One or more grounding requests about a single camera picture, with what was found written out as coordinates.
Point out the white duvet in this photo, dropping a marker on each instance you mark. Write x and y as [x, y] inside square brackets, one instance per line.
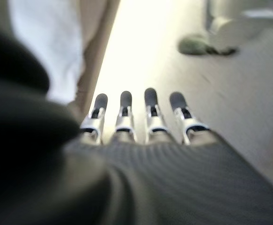
[49, 42]

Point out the beige bedspread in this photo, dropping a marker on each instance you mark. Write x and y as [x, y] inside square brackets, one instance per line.
[98, 47]

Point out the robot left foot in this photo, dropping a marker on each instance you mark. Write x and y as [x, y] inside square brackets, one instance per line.
[194, 45]

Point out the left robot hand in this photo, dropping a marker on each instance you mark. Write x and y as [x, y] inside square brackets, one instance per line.
[162, 182]

